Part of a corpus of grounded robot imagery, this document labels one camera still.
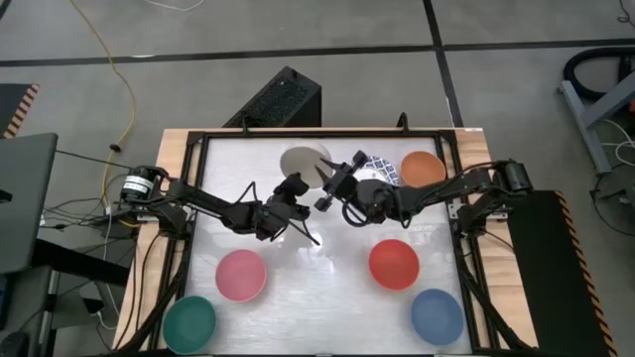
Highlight black hose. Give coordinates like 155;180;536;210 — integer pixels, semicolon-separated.
563;46;635;103

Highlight teal green plastic bowl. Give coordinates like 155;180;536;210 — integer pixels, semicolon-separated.
162;295;218;355

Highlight blue patterned paper bowl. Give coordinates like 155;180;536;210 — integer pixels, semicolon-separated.
354;154;401;187

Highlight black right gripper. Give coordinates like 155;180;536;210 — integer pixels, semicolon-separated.
314;150;381;215

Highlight pink plastic bowl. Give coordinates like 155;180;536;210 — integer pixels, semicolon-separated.
214;248;269;303

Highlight black perforated computer case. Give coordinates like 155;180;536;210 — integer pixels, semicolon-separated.
222;65;322;129

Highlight grey metal stand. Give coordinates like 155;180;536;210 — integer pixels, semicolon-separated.
558;68;635;176

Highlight cream white bowl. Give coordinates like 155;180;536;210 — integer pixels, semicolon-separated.
279;141;333;190

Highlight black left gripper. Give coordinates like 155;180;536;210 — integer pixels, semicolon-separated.
256;172;322;248

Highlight black stand foot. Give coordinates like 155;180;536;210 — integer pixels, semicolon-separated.
30;239;131;288

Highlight red plastic bowl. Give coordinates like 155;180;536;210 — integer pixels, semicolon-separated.
368;238;421;292

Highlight orange plastic bowl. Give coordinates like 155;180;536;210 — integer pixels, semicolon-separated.
399;150;447;188

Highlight black hazard-striped mat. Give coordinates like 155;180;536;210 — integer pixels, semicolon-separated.
505;189;619;357
0;82;41;140

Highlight blue plastic bowl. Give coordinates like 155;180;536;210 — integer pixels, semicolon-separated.
410;288;465;347

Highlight thin black cable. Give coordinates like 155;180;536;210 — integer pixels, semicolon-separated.
55;148;138;171

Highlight dark grey laptop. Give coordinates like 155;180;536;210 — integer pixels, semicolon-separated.
0;132;60;277

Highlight yellow cable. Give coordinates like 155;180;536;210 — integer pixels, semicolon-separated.
68;0;138;229

